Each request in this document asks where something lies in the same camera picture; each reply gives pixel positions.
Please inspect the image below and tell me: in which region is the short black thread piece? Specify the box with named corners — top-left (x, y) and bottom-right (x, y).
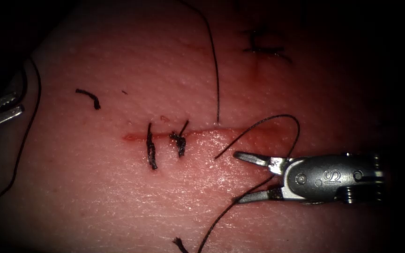
top-left (75, 88), bottom-right (102, 111)
top-left (172, 237), bottom-right (190, 253)

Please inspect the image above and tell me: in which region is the black stitching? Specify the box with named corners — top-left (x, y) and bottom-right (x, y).
top-left (241, 27), bottom-right (293, 63)
top-left (145, 120), bottom-right (190, 171)

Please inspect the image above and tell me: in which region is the right arm needle driver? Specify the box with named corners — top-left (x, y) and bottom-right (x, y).
top-left (279, 153), bottom-right (386, 205)

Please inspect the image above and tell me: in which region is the tissue pad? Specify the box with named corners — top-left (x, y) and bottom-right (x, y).
top-left (0, 0), bottom-right (404, 253)

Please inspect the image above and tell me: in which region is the right arm needle driver jaw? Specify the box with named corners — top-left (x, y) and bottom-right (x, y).
top-left (235, 187), bottom-right (284, 205)
top-left (233, 151), bottom-right (288, 175)

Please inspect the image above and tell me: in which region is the left arm needle driver jaw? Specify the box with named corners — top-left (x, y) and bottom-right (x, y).
top-left (0, 105), bottom-right (25, 130)
top-left (0, 91), bottom-right (18, 110)

